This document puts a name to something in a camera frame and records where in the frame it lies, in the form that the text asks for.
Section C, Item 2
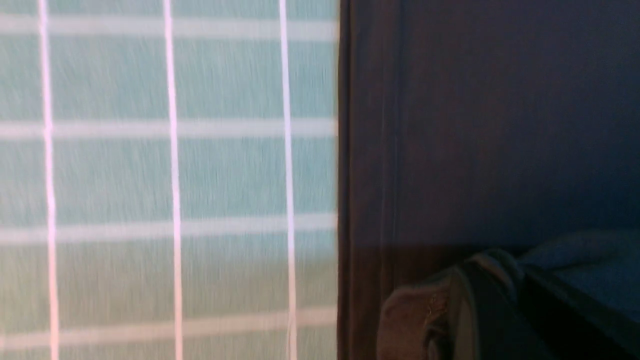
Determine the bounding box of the dark gray long-sleeve shirt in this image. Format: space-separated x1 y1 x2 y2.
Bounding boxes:
336 0 639 360

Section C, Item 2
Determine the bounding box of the teal grid tablecloth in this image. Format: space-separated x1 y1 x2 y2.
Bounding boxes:
0 0 338 360

